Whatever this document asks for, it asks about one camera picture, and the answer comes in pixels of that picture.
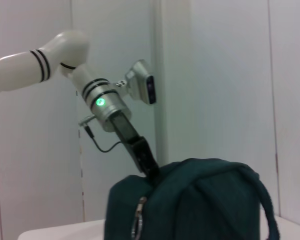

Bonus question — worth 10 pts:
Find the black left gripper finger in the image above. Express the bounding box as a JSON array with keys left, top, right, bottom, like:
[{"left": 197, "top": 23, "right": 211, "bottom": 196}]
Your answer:
[{"left": 139, "top": 156, "right": 161, "bottom": 185}]

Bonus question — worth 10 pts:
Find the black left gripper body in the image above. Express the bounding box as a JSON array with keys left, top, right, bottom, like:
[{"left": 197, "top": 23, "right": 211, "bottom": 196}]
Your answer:
[{"left": 109, "top": 111, "right": 153, "bottom": 173}]

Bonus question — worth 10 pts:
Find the teal fabric lunch bag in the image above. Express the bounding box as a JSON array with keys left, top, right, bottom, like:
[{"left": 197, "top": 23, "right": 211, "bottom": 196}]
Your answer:
[{"left": 103, "top": 157, "right": 281, "bottom": 240}]

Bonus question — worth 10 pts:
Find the left gripper cable with plug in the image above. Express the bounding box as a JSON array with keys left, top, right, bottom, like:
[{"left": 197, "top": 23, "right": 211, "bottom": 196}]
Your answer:
[{"left": 78, "top": 113, "right": 122, "bottom": 153}]

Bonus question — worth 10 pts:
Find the zipper pull with clear ring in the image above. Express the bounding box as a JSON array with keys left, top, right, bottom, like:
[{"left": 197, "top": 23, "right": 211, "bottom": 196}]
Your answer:
[{"left": 131, "top": 196, "right": 148, "bottom": 238}]

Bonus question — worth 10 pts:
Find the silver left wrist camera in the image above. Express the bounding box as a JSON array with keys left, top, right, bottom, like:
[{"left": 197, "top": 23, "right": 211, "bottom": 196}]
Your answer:
[{"left": 116, "top": 59, "right": 157, "bottom": 105}]

